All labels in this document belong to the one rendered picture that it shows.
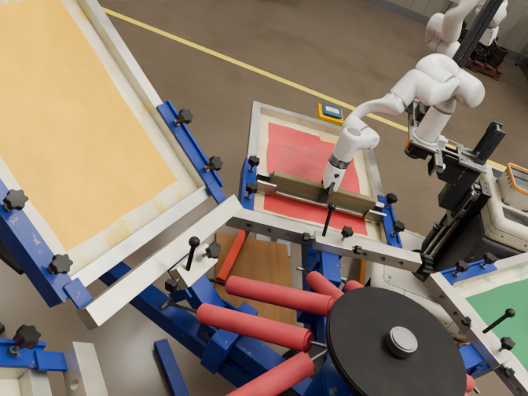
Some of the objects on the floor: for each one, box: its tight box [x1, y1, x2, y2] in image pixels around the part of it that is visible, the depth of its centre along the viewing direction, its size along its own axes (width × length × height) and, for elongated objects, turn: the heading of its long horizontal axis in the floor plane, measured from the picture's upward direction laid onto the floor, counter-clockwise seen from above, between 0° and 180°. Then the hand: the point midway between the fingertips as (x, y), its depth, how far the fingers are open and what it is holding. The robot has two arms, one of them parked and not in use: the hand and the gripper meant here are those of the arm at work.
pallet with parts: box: [457, 20, 509, 81], centre depth 707 cm, size 78×113×40 cm
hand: (322, 193), depth 187 cm, fingers open, 4 cm apart
